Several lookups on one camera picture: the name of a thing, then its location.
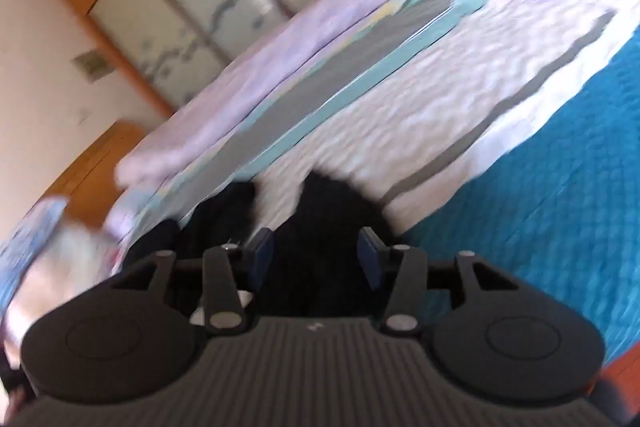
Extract lilac floral duvet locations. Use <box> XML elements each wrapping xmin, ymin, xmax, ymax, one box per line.
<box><xmin>115</xmin><ymin>0</ymin><xmax>481</xmax><ymax>192</ymax></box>

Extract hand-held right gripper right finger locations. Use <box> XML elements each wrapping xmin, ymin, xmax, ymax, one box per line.
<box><xmin>357</xmin><ymin>227</ymin><xmax>521</xmax><ymax>336</ymax></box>

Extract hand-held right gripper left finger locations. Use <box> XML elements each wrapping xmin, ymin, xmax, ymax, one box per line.
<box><xmin>117</xmin><ymin>228</ymin><xmax>275</xmax><ymax>336</ymax></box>

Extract black pants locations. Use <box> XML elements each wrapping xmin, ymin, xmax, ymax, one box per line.
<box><xmin>122</xmin><ymin>172</ymin><xmax>408</xmax><ymax>323</ymax></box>

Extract pale pink floral pillow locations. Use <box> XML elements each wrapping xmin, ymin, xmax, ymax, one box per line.
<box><xmin>5</xmin><ymin>227</ymin><xmax>123</xmax><ymax>348</ymax></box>

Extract white grey teal patterned quilt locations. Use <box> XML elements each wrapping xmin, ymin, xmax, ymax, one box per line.
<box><xmin>107</xmin><ymin>0</ymin><xmax>640</xmax><ymax>248</ymax></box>

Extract wooden headboard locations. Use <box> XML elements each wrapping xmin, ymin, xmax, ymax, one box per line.
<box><xmin>42</xmin><ymin>119</ymin><xmax>148</xmax><ymax>208</ymax></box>

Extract teal patterned bedsheet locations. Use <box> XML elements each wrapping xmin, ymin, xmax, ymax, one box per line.
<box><xmin>400</xmin><ymin>27</ymin><xmax>640</xmax><ymax>368</ymax></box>

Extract blue floral pillow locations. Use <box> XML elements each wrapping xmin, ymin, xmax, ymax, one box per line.
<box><xmin>0</xmin><ymin>197</ymin><xmax>68</xmax><ymax>308</ymax></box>

